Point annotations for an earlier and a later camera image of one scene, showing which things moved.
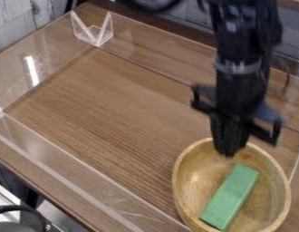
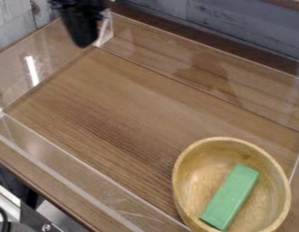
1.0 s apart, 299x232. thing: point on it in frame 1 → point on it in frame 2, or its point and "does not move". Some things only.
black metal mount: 31,224 does not move
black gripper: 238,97 → 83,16
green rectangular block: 230,196 does not move
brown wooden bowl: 202,170 does not move
